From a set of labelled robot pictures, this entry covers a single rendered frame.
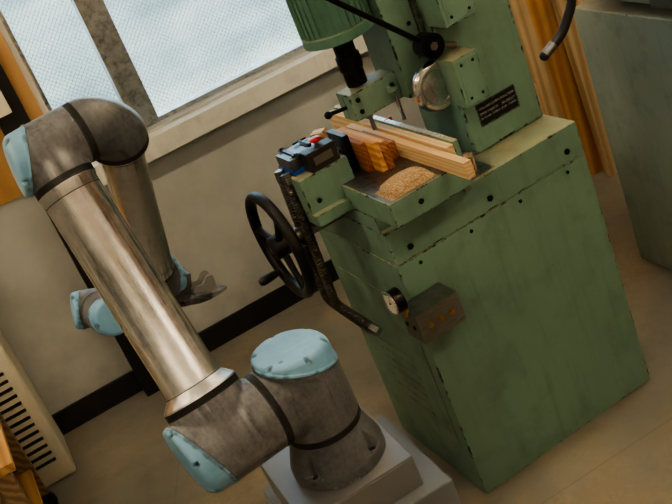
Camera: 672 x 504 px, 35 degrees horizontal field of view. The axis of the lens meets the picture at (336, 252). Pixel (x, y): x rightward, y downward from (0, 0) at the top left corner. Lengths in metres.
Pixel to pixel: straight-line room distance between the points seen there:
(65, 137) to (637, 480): 1.61
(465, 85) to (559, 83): 1.61
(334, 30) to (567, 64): 1.77
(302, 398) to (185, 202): 2.01
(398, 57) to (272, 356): 0.90
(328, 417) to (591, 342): 1.10
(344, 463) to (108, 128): 0.75
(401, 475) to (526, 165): 0.91
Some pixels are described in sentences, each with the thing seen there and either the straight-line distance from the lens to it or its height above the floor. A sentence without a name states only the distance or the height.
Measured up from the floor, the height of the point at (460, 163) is 0.94.
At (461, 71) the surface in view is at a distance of 2.48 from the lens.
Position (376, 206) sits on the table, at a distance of 2.38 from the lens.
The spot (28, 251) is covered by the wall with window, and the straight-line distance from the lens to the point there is 3.78.
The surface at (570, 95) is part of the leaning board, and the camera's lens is 4.11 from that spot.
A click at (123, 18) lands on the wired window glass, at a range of 3.77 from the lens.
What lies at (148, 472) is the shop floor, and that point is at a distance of 3.56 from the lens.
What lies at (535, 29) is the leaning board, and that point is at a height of 0.63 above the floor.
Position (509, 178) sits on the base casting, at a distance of 2.58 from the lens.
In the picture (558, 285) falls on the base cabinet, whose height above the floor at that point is 0.42.
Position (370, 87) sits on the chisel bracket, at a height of 1.06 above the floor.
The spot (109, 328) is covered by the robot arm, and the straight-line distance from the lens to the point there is 2.39.
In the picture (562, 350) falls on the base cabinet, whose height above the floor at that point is 0.25.
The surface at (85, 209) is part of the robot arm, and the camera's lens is 1.91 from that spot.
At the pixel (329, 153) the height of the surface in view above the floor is 0.98.
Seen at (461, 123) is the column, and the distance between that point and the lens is 2.63.
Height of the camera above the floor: 1.82
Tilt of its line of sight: 25 degrees down
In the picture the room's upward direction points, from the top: 23 degrees counter-clockwise
